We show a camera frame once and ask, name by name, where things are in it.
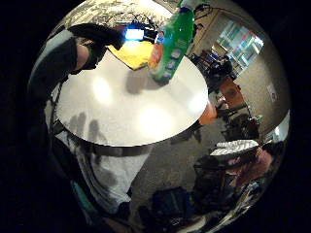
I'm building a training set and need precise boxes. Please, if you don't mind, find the reddish cloth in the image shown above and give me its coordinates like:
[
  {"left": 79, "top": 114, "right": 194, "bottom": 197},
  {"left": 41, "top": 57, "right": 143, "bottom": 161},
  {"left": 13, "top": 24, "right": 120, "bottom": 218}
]
[{"left": 235, "top": 149, "right": 274, "bottom": 186}]

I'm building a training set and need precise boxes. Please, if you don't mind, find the green spray cleaner bottle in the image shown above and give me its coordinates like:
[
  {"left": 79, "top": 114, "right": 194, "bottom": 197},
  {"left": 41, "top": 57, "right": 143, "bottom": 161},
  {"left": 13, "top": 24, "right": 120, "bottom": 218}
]
[{"left": 147, "top": 0, "right": 197, "bottom": 83}]

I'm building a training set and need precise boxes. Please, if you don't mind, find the white wall plate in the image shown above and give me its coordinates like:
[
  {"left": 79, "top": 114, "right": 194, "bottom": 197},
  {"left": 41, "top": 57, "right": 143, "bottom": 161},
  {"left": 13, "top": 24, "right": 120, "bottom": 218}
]
[{"left": 265, "top": 82, "right": 279, "bottom": 102}]

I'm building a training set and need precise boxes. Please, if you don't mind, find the dark office chair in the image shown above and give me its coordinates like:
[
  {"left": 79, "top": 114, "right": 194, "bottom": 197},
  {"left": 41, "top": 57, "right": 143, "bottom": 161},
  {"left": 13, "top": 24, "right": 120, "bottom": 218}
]
[{"left": 222, "top": 112, "right": 260, "bottom": 141}]

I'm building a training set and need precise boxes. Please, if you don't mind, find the window with blinds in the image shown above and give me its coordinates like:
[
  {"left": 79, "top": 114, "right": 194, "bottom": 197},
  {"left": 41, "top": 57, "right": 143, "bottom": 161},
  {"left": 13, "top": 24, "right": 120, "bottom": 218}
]
[{"left": 216, "top": 20, "right": 265, "bottom": 71}]

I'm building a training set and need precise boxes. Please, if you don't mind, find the the person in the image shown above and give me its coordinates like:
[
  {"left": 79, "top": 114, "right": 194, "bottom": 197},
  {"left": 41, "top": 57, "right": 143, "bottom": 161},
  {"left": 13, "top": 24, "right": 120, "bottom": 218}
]
[{"left": 27, "top": 22, "right": 154, "bottom": 229}]

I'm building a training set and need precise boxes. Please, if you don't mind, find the laptop with bright screen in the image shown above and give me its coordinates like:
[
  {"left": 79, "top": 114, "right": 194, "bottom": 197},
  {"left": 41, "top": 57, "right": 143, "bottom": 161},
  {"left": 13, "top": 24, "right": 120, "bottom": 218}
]
[{"left": 123, "top": 27, "right": 146, "bottom": 42}]

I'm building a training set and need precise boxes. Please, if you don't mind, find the orange chair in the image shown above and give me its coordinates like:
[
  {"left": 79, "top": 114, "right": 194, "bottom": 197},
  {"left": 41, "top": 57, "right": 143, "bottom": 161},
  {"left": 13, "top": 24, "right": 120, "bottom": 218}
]
[
  {"left": 219, "top": 79, "right": 248, "bottom": 110},
  {"left": 197, "top": 101, "right": 219, "bottom": 126}
]

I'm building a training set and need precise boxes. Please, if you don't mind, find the dark cluttered desk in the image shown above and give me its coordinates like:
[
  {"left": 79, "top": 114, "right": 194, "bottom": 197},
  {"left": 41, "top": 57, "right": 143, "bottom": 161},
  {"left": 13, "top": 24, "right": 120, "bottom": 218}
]
[{"left": 190, "top": 48, "right": 238, "bottom": 89}]

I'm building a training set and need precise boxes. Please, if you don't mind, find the white striped cushion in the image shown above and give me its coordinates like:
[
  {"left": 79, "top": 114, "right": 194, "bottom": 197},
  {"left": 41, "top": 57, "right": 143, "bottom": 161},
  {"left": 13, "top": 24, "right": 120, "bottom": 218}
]
[{"left": 209, "top": 139, "right": 260, "bottom": 158}]

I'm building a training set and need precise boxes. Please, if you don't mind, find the dark blue backpack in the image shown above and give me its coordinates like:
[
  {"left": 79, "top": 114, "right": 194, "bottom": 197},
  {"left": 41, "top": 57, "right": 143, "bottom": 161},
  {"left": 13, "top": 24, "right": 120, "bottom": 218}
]
[{"left": 150, "top": 186, "right": 196, "bottom": 221}]

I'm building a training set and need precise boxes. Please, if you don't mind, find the yellow cloth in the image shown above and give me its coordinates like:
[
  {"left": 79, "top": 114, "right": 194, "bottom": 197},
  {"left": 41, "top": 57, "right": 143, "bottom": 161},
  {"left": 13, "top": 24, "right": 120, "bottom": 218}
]
[{"left": 106, "top": 40, "right": 156, "bottom": 72}]

